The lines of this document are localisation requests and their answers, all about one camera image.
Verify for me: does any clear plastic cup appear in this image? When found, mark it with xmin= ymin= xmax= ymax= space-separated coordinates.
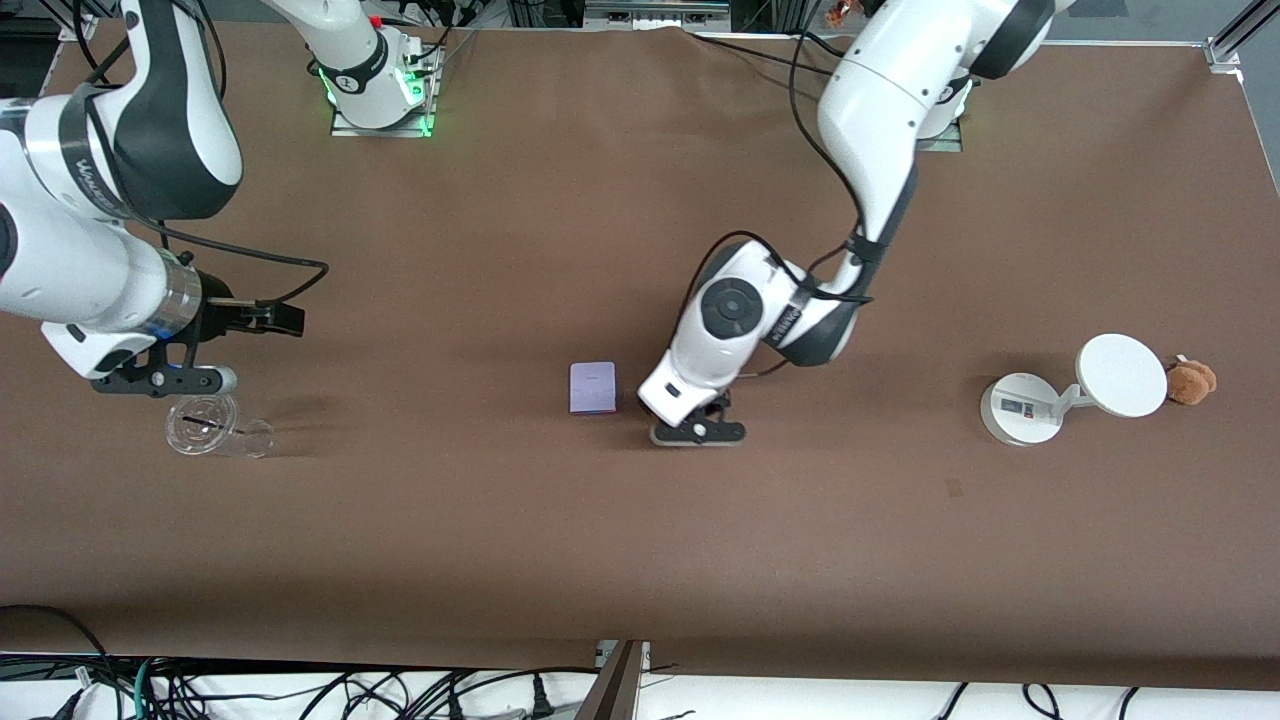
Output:
xmin=165 ymin=392 xmax=275 ymax=460

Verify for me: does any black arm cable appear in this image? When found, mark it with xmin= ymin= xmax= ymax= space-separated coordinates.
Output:
xmin=70 ymin=0 xmax=330 ymax=306
xmin=690 ymin=30 xmax=876 ymax=306

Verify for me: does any black cable on tabletop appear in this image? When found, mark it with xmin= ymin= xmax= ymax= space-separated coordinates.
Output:
xmin=690 ymin=33 xmax=836 ymax=73

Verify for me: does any lavender small box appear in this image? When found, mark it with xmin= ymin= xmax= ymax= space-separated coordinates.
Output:
xmin=568 ymin=361 xmax=618 ymax=416

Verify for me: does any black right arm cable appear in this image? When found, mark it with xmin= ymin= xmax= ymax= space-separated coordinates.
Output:
xmin=70 ymin=0 xmax=330 ymax=306

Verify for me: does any black looped floor cable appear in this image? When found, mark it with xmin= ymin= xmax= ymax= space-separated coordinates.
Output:
xmin=0 ymin=604 xmax=121 ymax=720

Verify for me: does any aluminium frame corner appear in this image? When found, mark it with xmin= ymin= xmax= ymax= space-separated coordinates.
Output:
xmin=1203 ymin=0 xmax=1280 ymax=73

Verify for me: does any metal frame post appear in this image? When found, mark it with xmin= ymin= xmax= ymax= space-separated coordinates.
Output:
xmin=573 ymin=640 xmax=652 ymax=720

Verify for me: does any white round-head desk lamp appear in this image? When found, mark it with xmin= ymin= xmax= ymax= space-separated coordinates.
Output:
xmin=979 ymin=333 xmax=1169 ymax=447

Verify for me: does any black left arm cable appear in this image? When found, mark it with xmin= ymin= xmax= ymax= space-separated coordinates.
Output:
xmin=690 ymin=30 xmax=876 ymax=306

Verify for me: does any brown plush keychain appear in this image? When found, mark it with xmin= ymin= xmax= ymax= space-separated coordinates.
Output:
xmin=1166 ymin=354 xmax=1219 ymax=407

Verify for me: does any silver metal box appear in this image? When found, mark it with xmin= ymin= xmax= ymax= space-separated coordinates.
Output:
xmin=583 ymin=0 xmax=732 ymax=31

